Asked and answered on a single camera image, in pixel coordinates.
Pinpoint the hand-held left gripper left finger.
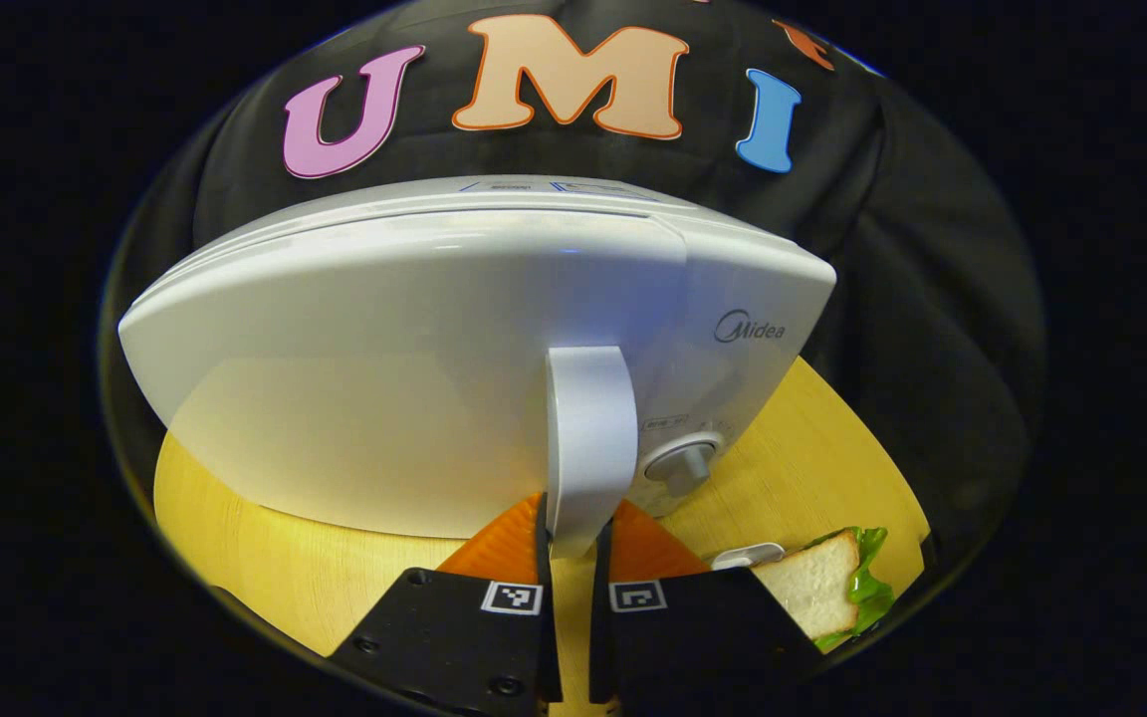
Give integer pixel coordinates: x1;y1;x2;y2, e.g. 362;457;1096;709
327;491;565;717

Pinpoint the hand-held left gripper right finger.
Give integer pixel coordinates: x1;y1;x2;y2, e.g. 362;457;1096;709
588;498;828;717

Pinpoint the lettuce sandwich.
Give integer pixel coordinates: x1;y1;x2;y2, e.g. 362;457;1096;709
751;526;895;653

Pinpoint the white microwave oven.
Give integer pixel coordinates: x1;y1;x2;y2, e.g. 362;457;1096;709
117;175;838;559

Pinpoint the white rectangular tray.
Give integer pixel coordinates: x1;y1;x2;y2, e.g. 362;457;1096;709
711;543;786;571

